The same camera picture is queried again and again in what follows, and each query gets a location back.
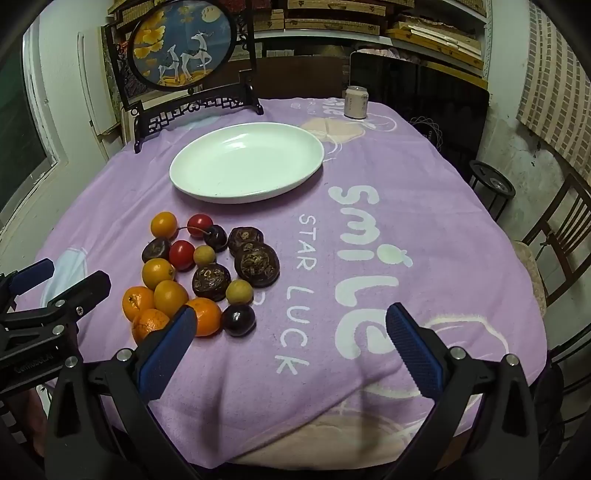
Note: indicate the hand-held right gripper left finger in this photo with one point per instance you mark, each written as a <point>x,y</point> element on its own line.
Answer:
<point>171,339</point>

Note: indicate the beige chair cushion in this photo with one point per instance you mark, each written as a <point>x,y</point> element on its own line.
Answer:
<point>531,277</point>

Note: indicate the round deer screen black stand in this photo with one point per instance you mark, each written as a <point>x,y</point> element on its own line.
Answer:
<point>184,41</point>

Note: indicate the dark purple mangosteen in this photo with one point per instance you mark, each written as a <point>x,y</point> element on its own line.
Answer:
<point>256,265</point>

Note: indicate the white wall shelf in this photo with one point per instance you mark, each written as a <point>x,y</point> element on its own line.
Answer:
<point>443,62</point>

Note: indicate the beige jar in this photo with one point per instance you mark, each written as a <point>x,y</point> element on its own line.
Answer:
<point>355,104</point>

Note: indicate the orange mandarin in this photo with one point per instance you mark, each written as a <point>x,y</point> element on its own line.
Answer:
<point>150,326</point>
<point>207,316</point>
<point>137,303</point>

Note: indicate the white oval plate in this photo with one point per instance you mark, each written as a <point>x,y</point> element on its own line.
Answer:
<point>244,157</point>

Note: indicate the brick pattern wall sheet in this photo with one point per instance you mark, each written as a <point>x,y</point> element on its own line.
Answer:
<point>554,92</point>

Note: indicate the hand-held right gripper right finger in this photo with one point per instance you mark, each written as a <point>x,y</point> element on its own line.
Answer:
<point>415,348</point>

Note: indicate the round black stool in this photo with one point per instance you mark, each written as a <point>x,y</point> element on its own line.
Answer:
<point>491,181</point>

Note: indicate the black flat panel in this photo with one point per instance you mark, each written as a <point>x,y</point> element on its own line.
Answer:
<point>415,92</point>

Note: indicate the red cherry tomato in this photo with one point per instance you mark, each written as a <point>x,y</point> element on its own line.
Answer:
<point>199,225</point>
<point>181,254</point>

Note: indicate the wooden chair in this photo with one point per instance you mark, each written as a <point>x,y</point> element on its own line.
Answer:
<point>550,208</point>

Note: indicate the window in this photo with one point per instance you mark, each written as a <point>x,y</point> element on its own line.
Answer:
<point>18,129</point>

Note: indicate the small dark passion fruit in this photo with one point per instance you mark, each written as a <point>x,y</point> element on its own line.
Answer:
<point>155,250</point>

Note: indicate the pale yellow longan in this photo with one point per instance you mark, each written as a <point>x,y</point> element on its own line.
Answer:
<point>204,255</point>
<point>239,293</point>

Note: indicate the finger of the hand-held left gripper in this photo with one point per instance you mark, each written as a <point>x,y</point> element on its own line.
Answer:
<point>32,273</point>
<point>81,295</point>

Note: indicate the purple printed blanket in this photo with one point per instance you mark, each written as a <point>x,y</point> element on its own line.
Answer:
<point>258,392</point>

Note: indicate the dark cherry with stem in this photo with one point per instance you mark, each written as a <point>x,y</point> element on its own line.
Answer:
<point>215,237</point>

